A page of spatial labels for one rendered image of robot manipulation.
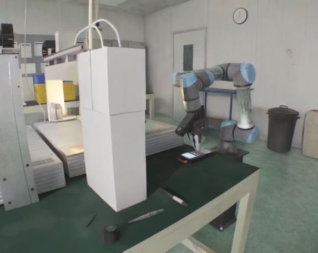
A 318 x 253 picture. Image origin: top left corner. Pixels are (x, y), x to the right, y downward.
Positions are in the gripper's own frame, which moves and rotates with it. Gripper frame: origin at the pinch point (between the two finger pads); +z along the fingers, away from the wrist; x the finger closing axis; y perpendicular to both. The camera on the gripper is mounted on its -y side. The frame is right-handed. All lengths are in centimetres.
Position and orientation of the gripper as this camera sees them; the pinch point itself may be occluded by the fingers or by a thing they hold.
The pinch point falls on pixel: (197, 148)
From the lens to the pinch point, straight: 106.9
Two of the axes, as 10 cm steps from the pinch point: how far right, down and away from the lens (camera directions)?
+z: 2.1, 9.0, 3.8
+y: 7.9, -3.8, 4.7
